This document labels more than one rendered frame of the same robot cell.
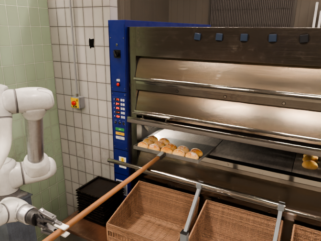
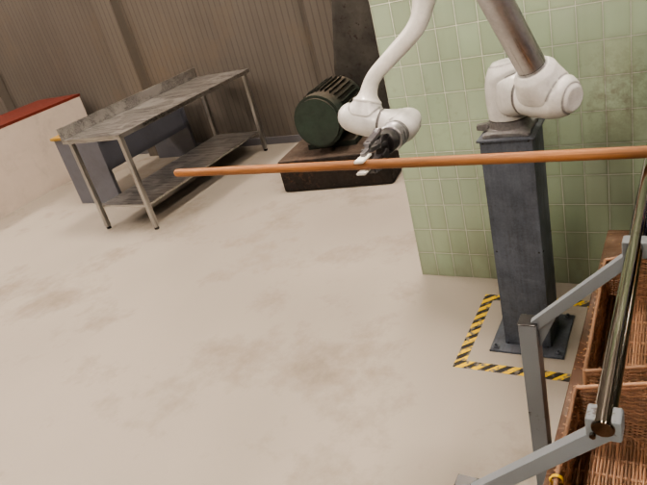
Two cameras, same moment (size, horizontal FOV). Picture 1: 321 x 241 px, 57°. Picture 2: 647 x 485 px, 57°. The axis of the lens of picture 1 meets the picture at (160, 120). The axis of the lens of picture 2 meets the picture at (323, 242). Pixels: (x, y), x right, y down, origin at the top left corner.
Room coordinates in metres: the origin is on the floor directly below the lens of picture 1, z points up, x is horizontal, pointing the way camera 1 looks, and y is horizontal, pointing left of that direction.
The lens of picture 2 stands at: (1.19, -1.30, 1.81)
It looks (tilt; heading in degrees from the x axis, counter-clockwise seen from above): 26 degrees down; 97
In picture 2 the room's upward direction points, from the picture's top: 15 degrees counter-clockwise
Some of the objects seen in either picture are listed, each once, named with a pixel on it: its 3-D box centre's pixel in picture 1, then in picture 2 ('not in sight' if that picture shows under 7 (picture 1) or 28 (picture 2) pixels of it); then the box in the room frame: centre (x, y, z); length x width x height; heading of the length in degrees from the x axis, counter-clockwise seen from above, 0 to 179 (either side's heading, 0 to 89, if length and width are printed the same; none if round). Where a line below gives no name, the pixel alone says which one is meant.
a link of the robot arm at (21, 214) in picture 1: (28, 214); (393, 136); (1.25, 0.65, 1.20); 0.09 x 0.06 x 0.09; 152
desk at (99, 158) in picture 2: not in sight; (131, 146); (-1.40, 5.04, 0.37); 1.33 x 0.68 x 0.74; 63
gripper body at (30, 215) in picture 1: (38, 219); (384, 144); (1.22, 0.59, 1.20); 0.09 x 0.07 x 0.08; 62
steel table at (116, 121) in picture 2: not in sight; (177, 140); (-0.65, 4.34, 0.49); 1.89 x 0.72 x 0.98; 63
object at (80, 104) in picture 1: (77, 102); not in sight; (2.54, 0.74, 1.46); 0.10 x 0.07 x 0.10; 62
